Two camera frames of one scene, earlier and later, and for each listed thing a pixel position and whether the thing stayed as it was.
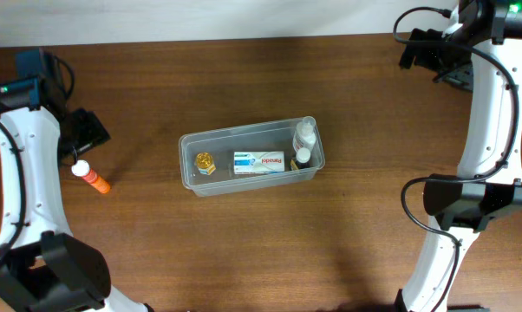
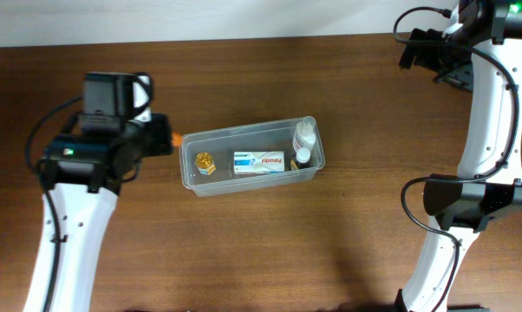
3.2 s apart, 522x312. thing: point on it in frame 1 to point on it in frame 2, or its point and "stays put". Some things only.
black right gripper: (453, 76) stays put
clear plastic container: (252, 156) stays put
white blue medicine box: (249, 162) stays put
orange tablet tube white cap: (81, 168) to (176, 139)
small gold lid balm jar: (205, 163) stays put
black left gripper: (86, 131) to (160, 134)
